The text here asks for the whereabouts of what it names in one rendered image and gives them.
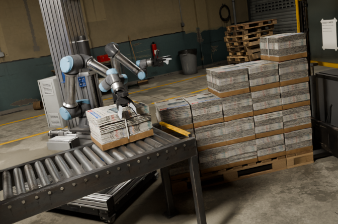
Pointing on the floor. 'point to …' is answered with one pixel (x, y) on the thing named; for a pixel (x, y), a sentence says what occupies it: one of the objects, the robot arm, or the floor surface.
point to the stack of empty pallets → (241, 53)
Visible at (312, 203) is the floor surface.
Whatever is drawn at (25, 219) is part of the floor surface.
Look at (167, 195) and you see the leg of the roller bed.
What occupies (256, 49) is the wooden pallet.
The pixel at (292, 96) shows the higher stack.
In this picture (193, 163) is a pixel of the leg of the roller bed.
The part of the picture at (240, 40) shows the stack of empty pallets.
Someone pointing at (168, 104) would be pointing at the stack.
